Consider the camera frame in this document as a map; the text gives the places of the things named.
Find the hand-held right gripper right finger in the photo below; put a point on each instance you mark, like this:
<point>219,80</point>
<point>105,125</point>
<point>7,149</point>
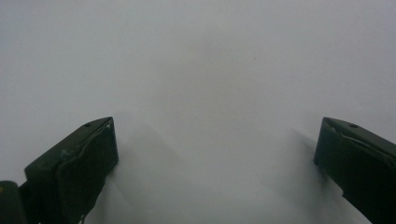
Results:
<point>361,161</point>

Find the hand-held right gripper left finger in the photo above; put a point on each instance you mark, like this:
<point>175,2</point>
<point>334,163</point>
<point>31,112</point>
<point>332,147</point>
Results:
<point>77,165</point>

